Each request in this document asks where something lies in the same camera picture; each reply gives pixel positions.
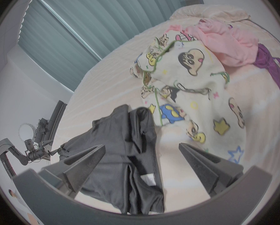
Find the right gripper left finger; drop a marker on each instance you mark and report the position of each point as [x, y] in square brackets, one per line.
[83, 165]

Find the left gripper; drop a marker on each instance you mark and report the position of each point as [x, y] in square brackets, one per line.
[45, 154]

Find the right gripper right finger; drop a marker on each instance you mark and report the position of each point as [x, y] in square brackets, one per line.
[200, 167]

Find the black T-shirt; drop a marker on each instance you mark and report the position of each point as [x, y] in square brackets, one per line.
[121, 144]

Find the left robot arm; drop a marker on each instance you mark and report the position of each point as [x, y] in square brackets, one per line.
[16, 152]

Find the bed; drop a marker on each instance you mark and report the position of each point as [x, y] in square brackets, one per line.
[107, 83]

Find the round white mirror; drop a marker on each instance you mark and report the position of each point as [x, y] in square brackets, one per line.
[26, 131]

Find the white printed pyjama top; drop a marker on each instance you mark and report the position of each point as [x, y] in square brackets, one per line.
[189, 85]

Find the blue-green curtain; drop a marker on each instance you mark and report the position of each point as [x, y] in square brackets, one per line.
[58, 55]
[121, 15]

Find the purple garment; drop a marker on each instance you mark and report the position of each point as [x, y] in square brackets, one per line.
[266, 62]

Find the pink garment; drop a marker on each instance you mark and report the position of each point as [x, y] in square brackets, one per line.
[229, 46]

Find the cream pillow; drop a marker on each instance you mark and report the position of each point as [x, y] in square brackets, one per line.
[212, 12]

